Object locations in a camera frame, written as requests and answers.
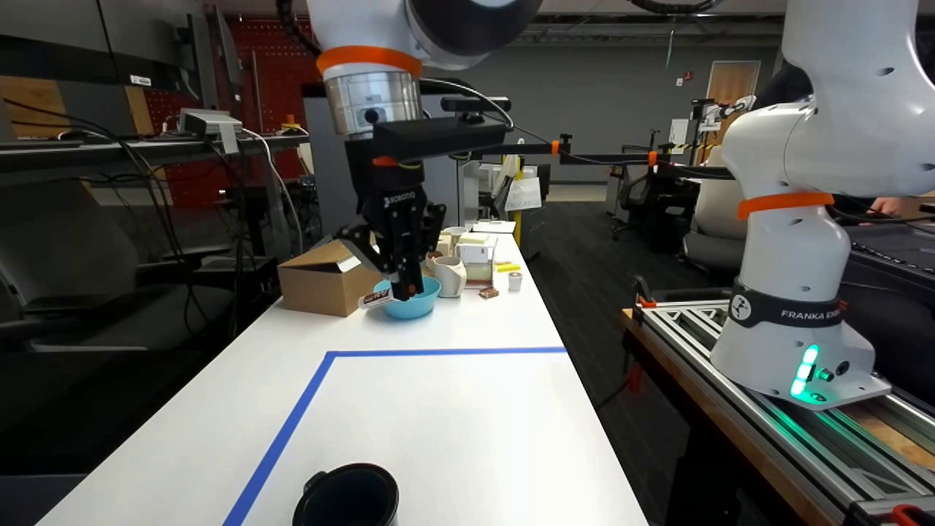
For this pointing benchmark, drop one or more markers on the blue bowl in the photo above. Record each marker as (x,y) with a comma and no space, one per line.
(413,307)

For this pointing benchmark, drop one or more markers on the black camera on boom arm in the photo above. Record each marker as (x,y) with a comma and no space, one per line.
(476,110)

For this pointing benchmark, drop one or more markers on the aluminium rail base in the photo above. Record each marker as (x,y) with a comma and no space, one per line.
(858,466)

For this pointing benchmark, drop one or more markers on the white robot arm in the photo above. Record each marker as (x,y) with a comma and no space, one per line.
(866,129)

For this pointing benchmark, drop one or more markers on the cardboard box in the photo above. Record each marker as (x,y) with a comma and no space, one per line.
(327,279)

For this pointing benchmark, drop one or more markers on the small yellow-lidded container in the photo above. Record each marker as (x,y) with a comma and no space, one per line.
(508,275)

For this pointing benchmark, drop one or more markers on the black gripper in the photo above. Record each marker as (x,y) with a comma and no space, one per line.
(400,227)

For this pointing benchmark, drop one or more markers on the white small cup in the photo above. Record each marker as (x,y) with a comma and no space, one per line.
(454,279)

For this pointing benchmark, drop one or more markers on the dark mug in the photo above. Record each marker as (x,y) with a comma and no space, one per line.
(353,494)

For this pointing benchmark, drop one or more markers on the white power adapter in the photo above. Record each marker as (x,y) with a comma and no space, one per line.
(211,123)

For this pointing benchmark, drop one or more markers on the white small box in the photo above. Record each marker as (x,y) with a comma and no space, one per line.
(479,256)

